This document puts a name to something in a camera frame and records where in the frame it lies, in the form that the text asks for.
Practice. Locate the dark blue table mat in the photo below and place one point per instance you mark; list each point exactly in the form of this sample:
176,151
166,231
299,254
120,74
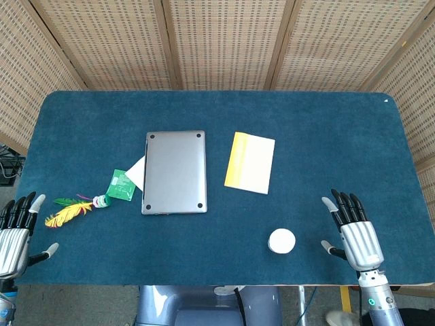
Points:
217,112

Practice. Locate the yellow green feather shuttlecock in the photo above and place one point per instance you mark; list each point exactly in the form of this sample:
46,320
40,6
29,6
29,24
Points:
68,212

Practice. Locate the yellow floor tape strip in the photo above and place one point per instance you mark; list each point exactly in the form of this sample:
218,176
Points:
346,299

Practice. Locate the white cup with flower print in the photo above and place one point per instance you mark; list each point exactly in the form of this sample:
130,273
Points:
281,241

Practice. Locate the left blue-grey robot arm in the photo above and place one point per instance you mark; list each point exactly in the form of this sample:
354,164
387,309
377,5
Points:
6,302

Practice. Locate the metal table leg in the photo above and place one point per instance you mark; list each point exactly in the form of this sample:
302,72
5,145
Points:
301,305

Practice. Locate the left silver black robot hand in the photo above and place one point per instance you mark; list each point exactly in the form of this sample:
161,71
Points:
13,241

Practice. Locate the grey closed laptop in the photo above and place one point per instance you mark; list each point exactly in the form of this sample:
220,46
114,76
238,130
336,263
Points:
175,173

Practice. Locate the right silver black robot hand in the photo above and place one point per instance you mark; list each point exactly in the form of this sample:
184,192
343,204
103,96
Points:
360,241

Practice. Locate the white paper sheet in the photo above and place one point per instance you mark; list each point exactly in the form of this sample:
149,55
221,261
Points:
137,171

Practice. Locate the green printed packet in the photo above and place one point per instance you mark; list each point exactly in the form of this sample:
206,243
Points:
119,186

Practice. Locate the blue-grey robot torso base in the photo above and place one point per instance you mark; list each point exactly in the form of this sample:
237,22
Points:
197,305

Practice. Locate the yellow and white booklet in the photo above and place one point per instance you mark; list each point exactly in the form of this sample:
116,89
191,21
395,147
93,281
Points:
251,163

